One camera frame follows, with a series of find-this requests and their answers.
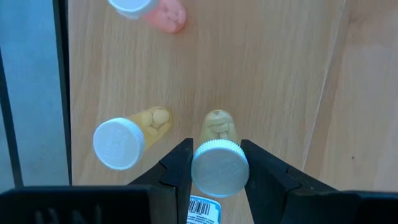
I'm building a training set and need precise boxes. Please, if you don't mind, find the pink pill vial white cap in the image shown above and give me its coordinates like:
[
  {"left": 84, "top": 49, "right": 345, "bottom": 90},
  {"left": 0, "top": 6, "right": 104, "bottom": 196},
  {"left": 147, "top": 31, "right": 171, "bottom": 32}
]
[{"left": 108, "top": 0, "right": 188, "bottom": 34}]

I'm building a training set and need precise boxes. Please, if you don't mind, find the yellow pill vial white cap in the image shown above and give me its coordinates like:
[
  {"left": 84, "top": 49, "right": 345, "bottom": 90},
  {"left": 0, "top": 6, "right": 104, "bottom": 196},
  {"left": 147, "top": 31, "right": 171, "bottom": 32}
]
[
  {"left": 93, "top": 106, "right": 173, "bottom": 171},
  {"left": 190, "top": 109, "right": 251, "bottom": 198}
]

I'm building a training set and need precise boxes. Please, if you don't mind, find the black aluminium rig frame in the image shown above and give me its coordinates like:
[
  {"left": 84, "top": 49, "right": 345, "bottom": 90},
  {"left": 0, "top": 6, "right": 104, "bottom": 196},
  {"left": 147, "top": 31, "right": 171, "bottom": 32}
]
[{"left": 52, "top": 0, "right": 73, "bottom": 187}]

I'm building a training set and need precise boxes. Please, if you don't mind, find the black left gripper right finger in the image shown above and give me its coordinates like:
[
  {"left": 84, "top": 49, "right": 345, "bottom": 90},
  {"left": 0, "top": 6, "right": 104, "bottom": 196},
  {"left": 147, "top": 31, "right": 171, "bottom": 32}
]
[{"left": 241, "top": 139, "right": 343, "bottom": 224}]

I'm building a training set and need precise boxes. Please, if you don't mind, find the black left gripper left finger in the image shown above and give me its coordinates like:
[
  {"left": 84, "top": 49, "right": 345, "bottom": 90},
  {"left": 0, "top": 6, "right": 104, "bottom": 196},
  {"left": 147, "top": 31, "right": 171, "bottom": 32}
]
[{"left": 129, "top": 138, "right": 194, "bottom": 224}]

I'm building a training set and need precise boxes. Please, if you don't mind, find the white melatonin bottle blue label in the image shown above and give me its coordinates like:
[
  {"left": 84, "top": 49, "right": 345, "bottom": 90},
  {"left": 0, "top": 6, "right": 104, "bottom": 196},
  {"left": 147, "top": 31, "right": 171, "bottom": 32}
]
[{"left": 186, "top": 195, "right": 222, "bottom": 224}]

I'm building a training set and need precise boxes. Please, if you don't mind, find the wooden shelf black metal frame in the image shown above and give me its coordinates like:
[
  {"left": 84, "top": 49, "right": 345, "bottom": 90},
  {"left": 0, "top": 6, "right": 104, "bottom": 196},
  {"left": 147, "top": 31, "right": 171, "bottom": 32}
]
[{"left": 67, "top": 0, "right": 346, "bottom": 224}]

